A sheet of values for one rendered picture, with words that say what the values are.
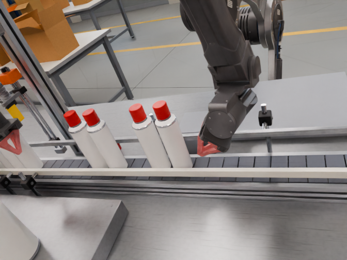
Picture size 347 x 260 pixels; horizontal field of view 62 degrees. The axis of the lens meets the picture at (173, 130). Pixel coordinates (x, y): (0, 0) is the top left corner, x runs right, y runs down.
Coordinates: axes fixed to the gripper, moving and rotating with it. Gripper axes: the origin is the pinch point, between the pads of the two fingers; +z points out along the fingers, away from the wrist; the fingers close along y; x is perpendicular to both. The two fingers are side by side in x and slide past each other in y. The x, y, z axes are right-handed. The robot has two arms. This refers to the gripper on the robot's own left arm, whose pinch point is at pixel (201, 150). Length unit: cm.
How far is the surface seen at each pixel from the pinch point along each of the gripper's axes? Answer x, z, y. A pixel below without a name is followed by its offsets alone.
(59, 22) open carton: -121, 92, -148
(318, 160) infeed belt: 23.3, -12.0, -2.3
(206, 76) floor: 10, 114, -219
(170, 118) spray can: -10.6, -5.2, 0.6
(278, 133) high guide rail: 12.3, -12.7, -3.2
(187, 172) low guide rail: -0.8, 4.4, 4.5
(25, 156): -45, 36, 2
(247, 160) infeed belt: 11.3, -1.8, -2.7
